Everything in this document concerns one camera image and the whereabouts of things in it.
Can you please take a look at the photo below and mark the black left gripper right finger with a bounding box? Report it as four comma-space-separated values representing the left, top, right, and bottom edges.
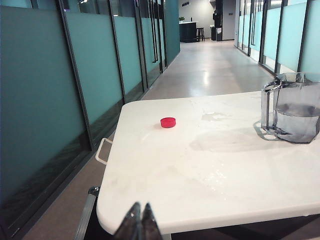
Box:
137, 202, 163, 240

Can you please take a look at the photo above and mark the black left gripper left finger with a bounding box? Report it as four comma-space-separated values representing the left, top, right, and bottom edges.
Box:
113, 201, 142, 240

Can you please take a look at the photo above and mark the red bottle cap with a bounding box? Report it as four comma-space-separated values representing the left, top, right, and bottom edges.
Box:
160, 116, 177, 129

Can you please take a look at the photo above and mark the black base platform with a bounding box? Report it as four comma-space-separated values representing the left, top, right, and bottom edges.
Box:
74, 189, 320, 240

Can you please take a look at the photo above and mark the chrome platform corner fitting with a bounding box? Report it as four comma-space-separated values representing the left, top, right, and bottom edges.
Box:
87, 186, 101, 198

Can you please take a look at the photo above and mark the clear measuring cup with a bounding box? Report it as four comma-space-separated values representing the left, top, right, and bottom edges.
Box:
261, 72, 320, 144

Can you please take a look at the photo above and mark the dark counter cabinet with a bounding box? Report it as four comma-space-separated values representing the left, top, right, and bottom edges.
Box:
179, 21, 198, 43

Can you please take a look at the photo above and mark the black machine stand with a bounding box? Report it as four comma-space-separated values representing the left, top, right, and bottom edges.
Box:
211, 11, 224, 42

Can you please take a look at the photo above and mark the white table handle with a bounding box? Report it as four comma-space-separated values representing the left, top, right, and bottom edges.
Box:
95, 137, 114, 165

